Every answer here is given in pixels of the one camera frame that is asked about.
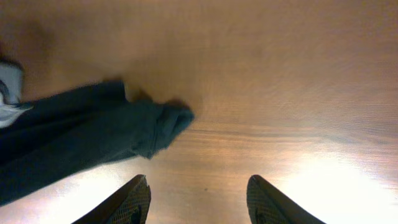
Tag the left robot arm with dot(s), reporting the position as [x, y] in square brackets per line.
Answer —
[11, 91]

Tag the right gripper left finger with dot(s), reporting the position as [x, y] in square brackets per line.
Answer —
[128, 205]

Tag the black Nike t-shirt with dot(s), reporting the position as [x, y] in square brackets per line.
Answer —
[81, 129]

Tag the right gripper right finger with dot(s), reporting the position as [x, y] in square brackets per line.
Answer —
[267, 205]

